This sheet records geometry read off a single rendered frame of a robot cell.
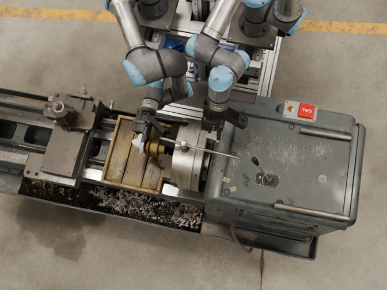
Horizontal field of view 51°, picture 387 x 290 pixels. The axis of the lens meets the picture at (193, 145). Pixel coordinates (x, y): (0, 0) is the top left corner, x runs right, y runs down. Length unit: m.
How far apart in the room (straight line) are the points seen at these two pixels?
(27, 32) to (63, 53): 0.38
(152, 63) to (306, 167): 0.72
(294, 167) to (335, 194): 0.18
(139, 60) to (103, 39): 1.83
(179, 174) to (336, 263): 1.54
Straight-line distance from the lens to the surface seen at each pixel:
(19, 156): 2.26
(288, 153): 1.65
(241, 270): 2.82
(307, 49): 3.33
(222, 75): 1.29
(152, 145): 1.80
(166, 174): 1.75
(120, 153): 2.06
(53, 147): 2.08
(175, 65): 1.62
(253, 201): 1.59
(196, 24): 2.10
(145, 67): 1.60
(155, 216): 2.27
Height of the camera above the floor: 2.82
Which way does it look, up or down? 73 degrees down
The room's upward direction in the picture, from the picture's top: 11 degrees counter-clockwise
